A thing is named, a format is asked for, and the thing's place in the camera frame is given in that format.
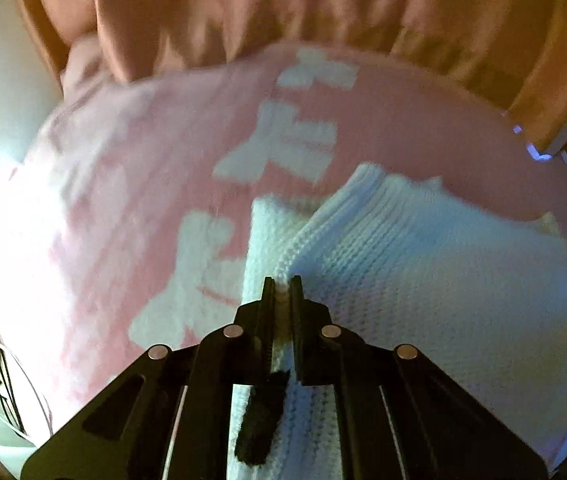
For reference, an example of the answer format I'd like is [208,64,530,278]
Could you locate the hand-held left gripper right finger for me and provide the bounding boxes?
[288,275,549,480]

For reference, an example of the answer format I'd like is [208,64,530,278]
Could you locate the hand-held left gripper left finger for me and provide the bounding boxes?
[20,276,278,480]

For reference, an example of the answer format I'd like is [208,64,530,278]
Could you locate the white black red knit sweater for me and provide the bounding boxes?
[233,161,567,480]

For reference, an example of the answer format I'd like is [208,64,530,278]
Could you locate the pink white patterned blanket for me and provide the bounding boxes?
[0,42,567,461]

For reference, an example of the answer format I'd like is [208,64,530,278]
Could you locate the black eyeglasses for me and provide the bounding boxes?
[0,341,28,435]

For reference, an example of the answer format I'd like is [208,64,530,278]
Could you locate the orange curtain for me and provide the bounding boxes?
[13,0,567,181]

